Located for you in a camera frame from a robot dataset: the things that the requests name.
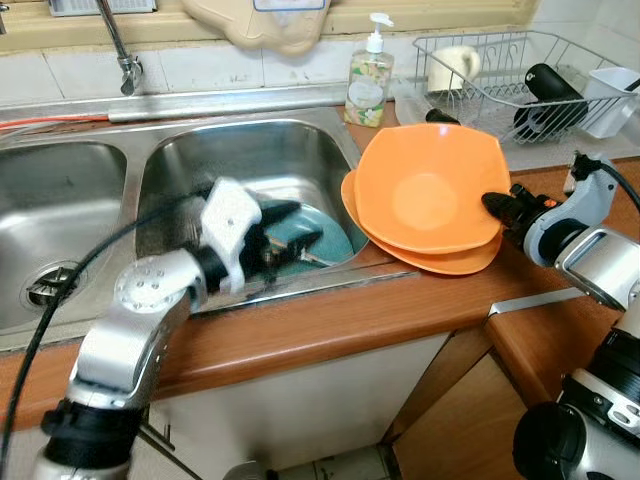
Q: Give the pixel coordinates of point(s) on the white blue-edged card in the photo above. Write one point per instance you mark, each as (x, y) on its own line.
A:
(290, 4)

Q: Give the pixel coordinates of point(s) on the orange square plate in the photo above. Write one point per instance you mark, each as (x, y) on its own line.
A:
(440, 263)

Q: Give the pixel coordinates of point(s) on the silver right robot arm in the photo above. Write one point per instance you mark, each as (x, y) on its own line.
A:
(600, 265)

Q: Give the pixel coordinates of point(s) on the orange square bowl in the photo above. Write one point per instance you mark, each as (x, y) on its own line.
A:
(425, 190)

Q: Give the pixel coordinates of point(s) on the white plastic utensil cup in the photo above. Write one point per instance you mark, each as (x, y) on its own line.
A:
(610, 100)

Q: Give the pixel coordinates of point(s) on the white cabinet door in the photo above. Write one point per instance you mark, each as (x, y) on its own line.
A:
(300, 400)

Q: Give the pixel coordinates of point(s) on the grey ribbed box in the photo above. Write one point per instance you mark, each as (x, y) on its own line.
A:
(100, 6)

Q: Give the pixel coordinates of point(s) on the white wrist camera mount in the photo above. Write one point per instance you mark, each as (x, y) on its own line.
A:
(228, 220)
(590, 200)

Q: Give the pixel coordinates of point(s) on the cream ceramic mug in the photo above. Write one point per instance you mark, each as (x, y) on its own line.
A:
(450, 70)

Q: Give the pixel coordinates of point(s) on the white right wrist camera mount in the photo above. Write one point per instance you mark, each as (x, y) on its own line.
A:
(590, 200)

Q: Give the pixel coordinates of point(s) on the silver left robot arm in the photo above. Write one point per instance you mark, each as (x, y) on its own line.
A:
(140, 310)

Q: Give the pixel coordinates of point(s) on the brown wooden cabinet door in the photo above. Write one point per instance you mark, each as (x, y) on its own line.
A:
(460, 430)

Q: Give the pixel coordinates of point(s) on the beige cutting board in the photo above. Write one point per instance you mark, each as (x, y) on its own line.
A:
(270, 30)

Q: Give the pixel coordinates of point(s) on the black cylindrical bottle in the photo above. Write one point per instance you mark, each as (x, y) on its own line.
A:
(550, 85)

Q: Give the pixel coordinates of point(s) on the wooden window frame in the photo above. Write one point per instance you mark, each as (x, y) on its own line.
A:
(440, 12)

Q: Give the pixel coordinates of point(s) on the teal plate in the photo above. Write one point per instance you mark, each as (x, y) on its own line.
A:
(335, 235)

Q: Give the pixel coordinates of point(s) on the stainless steel sink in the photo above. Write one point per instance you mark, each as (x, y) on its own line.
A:
(60, 200)

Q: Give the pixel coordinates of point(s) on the sink drain strainer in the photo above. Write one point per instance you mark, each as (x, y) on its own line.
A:
(45, 290)

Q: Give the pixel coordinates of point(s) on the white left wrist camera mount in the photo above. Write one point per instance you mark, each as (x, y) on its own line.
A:
(228, 220)

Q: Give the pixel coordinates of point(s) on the chrome faucet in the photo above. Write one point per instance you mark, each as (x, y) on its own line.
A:
(128, 70)

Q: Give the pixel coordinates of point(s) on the floral soap pump bottle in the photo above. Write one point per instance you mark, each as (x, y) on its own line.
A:
(368, 90)

